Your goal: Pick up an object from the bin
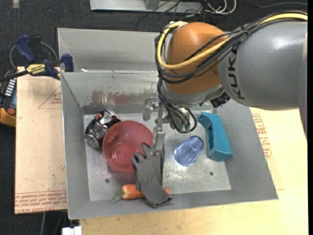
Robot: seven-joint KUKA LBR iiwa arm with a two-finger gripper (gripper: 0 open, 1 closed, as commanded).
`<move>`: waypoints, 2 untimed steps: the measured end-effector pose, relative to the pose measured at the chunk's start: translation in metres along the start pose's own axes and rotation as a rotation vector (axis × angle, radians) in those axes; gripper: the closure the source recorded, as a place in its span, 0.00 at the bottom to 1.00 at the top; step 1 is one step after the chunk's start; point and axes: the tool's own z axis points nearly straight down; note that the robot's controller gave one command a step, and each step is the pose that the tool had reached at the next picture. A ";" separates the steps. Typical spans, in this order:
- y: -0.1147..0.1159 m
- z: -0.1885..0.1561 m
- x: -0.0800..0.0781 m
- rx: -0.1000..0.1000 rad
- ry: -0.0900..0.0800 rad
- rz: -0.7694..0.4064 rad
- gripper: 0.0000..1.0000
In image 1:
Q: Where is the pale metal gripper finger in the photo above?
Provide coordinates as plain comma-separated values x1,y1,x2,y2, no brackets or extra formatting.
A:
143,98,160,121
151,125,165,184

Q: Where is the clear blue plastic cup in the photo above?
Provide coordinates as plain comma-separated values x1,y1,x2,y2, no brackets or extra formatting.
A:
173,135,204,167

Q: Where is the red bowl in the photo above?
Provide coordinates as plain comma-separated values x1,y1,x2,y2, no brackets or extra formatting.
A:
102,120,155,173

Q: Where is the grey glove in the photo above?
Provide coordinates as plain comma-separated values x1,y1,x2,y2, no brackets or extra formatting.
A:
130,142,173,209

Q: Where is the teal plastic holder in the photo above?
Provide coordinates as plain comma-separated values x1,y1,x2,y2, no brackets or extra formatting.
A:
196,112,233,162

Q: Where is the black and silver shiny toy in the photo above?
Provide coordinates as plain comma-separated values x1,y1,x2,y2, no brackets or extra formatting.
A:
84,109,122,150

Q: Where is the orange toy carrot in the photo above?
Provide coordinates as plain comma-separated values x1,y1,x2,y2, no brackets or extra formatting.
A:
110,183,172,202

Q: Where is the grey metal bin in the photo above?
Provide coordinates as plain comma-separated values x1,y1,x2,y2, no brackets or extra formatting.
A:
57,27,279,220

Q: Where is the brown cardboard board red print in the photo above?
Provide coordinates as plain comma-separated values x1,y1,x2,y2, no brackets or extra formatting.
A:
14,66,285,215

